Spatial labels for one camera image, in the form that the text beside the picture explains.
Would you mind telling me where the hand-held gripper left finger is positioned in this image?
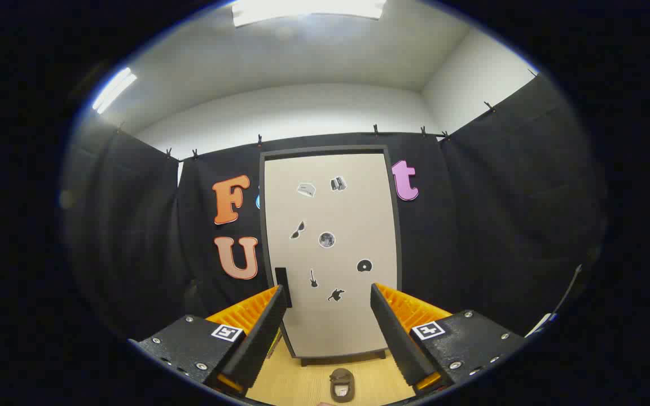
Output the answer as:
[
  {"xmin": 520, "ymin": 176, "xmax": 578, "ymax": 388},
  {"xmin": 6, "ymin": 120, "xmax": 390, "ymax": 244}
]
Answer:
[{"xmin": 128, "ymin": 285, "xmax": 292, "ymax": 398}]

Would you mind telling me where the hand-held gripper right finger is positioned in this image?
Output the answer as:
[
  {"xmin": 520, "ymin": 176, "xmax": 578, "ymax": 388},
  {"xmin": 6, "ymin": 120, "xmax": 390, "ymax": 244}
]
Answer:
[{"xmin": 370, "ymin": 283, "xmax": 529, "ymax": 395}]

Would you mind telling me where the brown fuzzy shoe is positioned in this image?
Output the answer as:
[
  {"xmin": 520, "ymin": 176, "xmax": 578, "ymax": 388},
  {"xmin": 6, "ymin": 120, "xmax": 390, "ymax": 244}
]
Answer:
[{"xmin": 329, "ymin": 368, "xmax": 355, "ymax": 403}]

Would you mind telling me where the black door handle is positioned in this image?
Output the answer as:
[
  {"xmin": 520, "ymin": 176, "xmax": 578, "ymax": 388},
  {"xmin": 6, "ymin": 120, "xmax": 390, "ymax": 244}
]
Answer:
[{"xmin": 275, "ymin": 268, "xmax": 293, "ymax": 308}]

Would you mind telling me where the dark grey shoe cabinet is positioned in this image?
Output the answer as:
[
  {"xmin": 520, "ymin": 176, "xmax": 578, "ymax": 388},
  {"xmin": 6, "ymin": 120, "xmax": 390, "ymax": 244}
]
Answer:
[{"xmin": 258, "ymin": 145, "xmax": 403, "ymax": 367}]

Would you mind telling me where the black backdrop cloth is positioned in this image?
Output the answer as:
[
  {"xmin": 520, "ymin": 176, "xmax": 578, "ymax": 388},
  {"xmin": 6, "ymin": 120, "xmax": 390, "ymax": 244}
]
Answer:
[{"xmin": 63, "ymin": 70, "xmax": 608, "ymax": 345}]

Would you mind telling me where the row of black cloth clips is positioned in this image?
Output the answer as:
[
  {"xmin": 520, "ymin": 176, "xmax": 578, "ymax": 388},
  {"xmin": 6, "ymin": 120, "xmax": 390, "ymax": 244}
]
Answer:
[{"xmin": 115, "ymin": 68, "xmax": 540, "ymax": 161}]

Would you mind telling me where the wide ceiling light panel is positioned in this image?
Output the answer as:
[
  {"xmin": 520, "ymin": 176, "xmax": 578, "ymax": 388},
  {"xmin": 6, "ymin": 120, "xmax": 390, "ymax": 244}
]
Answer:
[{"xmin": 232, "ymin": 0, "xmax": 387, "ymax": 28}]

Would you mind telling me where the dark cable with white end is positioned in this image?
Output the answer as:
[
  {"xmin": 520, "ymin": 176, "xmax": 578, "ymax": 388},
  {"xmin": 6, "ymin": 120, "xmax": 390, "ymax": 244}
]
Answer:
[{"xmin": 525, "ymin": 264, "xmax": 583, "ymax": 338}]

